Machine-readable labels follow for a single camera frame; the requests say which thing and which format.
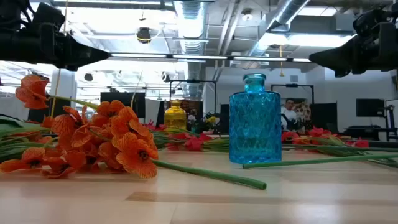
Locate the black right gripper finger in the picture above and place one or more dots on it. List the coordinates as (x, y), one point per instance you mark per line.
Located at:
(335, 56)

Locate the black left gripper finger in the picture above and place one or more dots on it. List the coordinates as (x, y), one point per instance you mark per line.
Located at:
(87, 54)

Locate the red flower bunch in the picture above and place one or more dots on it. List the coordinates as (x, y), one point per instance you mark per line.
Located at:
(192, 143)
(317, 132)

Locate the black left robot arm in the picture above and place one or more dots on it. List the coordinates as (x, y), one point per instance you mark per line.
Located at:
(15, 46)

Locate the yellow glass vase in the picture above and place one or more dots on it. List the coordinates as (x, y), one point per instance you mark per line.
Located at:
(175, 118)

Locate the blue glass vase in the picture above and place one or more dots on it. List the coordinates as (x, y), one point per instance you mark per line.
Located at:
(255, 130)

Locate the black round ceiling lamp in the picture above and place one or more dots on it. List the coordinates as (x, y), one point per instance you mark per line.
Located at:
(165, 77)
(88, 77)

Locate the black monitor screen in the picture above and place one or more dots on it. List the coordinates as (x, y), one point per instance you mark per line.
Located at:
(121, 102)

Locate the black panel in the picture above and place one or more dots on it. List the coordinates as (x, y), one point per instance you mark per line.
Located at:
(60, 110)
(323, 116)

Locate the white cloth screen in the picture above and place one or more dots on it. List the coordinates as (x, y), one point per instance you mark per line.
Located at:
(11, 109)

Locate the person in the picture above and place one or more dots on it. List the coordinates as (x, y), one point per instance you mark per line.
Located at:
(289, 115)

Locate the black tripod stand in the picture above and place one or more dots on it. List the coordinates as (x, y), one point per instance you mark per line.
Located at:
(392, 121)

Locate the black background table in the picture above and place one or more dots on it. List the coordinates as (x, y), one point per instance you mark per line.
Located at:
(363, 130)

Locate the background yellow flower bouquet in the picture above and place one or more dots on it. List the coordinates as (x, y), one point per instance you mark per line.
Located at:
(211, 120)

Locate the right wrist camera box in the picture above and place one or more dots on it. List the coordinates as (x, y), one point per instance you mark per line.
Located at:
(370, 20)

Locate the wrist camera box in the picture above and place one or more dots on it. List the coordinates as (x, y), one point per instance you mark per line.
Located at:
(370, 20)
(48, 15)

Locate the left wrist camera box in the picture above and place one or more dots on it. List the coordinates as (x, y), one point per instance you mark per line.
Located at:
(48, 15)

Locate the black metal frame stand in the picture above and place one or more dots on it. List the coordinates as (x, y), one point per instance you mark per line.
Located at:
(292, 85)

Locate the black wall monitor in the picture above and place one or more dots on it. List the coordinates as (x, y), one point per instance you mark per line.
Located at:
(370, 107)

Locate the black hanging dome camera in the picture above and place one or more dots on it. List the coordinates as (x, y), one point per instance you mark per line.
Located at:
(143, 35)

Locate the ceiling light rail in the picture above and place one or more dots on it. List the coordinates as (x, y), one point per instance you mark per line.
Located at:
(199, 57)

